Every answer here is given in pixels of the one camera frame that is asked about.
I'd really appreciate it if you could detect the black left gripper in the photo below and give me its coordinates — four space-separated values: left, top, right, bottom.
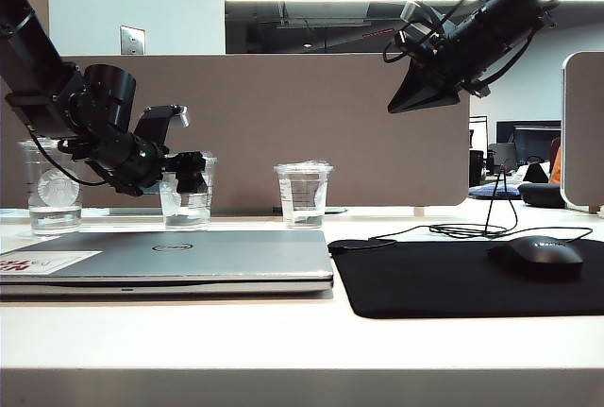
59 131 210 198

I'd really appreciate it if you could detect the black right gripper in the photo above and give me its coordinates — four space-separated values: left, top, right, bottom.
386 8 501 114

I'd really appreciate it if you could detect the clear plastic lidded cup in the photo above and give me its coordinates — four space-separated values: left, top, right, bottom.
273 160 336 230
159 154 218 231

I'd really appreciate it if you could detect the silver Dell laptop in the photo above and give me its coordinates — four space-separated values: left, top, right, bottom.
0 229 335 297

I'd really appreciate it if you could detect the clear plastic cup white logo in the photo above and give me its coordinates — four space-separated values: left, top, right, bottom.
17 138 85 237

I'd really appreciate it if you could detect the blue cloth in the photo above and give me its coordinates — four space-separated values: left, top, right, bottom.
469 183 523 200

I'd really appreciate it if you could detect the black computer monitor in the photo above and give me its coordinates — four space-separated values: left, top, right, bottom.
495 119 563 167

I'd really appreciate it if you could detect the brown desk divider panel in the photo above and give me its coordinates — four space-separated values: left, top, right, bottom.
0 52 472 217

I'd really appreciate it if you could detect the black pouch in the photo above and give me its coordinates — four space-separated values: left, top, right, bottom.
517 181 567 209

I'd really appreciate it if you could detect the brown white-edged divider panel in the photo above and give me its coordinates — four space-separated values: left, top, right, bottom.
561 51 604 213

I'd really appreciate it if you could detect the white Nice Try sticker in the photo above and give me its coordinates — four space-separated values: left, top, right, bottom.
0 249 104 276

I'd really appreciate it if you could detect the black mouse pad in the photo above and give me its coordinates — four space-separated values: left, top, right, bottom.
327 238 604 321

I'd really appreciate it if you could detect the black computer mouse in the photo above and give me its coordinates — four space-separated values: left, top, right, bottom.
487 235 585 280

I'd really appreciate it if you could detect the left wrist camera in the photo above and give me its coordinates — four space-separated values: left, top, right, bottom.
134 104 191 148

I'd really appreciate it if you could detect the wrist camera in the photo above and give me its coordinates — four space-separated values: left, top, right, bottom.
399 0 443 38
134 104 191 148

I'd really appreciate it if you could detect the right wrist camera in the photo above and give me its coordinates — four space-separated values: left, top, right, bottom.
399 0 443 38

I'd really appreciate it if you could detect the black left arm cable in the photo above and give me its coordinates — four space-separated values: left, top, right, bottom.
25 126 112 187

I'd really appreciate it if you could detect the metal wall outlet plate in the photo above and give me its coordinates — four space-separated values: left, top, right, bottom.
119 25 146 56

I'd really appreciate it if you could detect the black mouse cable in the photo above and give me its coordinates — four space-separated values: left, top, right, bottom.
370 165 594 250

